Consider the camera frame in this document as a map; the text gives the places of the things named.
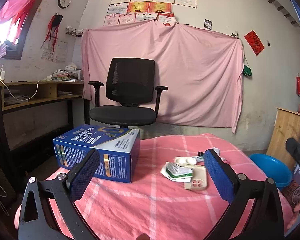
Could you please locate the white long wrapper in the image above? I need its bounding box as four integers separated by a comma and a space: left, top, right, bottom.
192, 147, 227, 163

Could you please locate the green white packet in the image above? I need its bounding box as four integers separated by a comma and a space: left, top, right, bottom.
160, 162, 193, 183

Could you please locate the wooden cabinet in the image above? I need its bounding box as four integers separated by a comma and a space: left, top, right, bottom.
266, 107, 300, 170

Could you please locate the beige phone case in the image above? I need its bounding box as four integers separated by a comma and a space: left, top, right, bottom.
184, 165, 207, 190

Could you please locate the blue plastic bucket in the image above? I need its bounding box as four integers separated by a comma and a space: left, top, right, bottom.
249, 153, 292, 191

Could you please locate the white earbud case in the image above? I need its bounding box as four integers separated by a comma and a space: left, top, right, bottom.
174, 157, 197, 167

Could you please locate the blue cardboard box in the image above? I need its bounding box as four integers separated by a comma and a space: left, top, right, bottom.
53, 125, 140, 183

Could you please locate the pink checkered table cloth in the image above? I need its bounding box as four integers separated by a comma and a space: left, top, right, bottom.
14, 133, 294, 240

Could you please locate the wooden desk shelf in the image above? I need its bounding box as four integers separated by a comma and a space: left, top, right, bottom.
0, 81, 83, 153

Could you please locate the green hanging basket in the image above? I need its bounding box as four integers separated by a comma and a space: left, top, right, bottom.
243, 65, 252, 77

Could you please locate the stack of books papers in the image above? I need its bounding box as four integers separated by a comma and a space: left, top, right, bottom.
44, 62, 83, 82

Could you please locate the black office chair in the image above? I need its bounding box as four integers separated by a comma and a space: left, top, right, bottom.
89, 57, 168, 128

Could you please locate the small dark photo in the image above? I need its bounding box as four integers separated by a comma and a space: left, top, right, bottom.
204, 19, 212, 30

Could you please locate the pink window curtain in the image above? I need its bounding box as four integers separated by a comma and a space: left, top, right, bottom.
0, 0, 42, 60

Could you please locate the pink wall sheet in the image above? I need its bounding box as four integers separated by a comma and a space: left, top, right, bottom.
81, 20, 244, 131

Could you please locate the red diamond wall poster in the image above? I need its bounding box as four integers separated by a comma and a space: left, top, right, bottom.
244, 30, 264, 56

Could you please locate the white charger cable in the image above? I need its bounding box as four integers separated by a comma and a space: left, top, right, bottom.
0, 63, 41, 103

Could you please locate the wall calendar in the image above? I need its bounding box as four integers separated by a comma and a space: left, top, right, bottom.
40, 38, 68, 63

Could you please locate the red tassel wall ornament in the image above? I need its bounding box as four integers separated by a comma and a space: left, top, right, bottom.
41, 13, 63, 59

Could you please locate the wall certificates group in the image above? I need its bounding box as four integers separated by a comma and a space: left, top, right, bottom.
103, 0, 197, 27

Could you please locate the round wall clock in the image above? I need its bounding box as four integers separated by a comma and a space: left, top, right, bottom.
57, 0, 71, 9

